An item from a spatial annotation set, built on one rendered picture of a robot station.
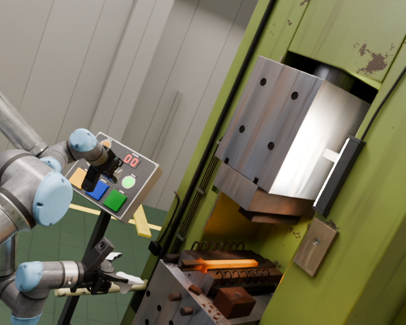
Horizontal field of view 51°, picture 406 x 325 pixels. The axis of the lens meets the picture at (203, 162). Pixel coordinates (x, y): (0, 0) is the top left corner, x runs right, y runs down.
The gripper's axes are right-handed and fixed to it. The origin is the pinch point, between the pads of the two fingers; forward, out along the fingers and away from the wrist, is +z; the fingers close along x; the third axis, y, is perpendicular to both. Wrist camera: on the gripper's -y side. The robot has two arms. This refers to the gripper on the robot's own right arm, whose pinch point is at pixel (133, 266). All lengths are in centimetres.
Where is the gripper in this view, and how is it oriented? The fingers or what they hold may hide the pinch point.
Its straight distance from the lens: 140.5
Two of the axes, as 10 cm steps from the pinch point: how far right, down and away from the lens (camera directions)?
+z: 7.2, 1.4, 6.8
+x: 5.8, 4.3, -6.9
